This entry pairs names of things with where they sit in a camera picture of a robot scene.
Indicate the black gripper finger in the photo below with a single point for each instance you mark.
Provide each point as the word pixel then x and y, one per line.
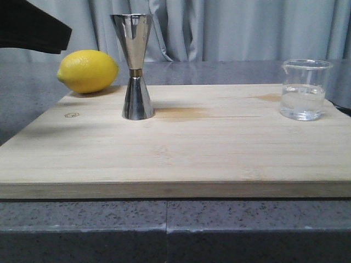
pixel 25 26

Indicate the steel double jigger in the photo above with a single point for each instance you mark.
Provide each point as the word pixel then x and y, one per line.
pixel 133 33

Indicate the clear glass beaker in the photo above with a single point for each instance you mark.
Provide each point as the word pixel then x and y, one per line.
pixel 304 88

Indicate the yellow lemon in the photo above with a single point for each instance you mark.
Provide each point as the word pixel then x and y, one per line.
pixel 87 71

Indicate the grey curtain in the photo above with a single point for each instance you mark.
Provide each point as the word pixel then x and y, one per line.
pixel 206 30

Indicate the light wooden cutting board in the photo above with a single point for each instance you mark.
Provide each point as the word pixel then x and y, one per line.
pixel 203 141

